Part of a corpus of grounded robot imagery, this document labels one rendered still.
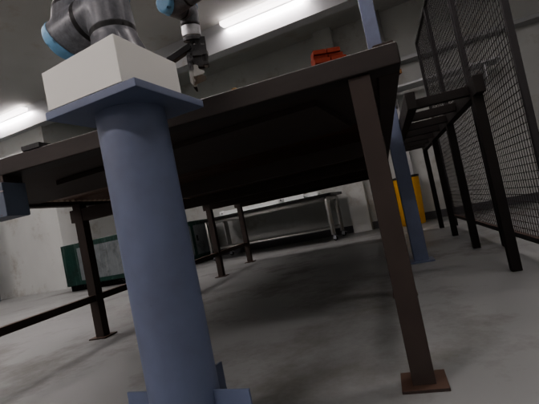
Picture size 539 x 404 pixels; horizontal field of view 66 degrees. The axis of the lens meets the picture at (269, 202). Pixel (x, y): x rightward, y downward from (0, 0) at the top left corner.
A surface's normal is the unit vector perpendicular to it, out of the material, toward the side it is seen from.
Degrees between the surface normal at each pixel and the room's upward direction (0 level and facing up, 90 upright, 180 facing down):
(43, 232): 90
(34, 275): 90
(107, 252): 90
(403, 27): 90
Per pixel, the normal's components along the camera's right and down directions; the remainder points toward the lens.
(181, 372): 0.29, -0.10
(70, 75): -0.39, 0.04
